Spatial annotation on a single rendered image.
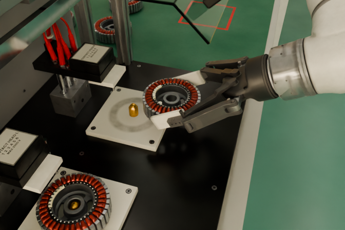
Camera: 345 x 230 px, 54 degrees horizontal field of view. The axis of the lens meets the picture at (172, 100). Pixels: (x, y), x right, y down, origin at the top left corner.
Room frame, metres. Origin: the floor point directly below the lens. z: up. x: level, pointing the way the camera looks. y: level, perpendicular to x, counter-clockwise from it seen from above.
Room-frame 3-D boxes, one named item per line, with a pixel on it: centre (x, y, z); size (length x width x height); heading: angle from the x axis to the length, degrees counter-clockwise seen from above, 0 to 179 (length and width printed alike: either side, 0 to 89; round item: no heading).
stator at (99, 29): (0.90, 0.18, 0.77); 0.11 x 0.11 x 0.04
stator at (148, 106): (0.50, 0.00, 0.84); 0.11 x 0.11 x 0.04
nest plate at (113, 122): (0.52, 0.08, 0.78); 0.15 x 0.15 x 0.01; 73
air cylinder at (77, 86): (0.56, 0.22, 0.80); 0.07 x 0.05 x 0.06; 163
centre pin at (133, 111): (0.52, 0.08, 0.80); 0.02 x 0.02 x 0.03
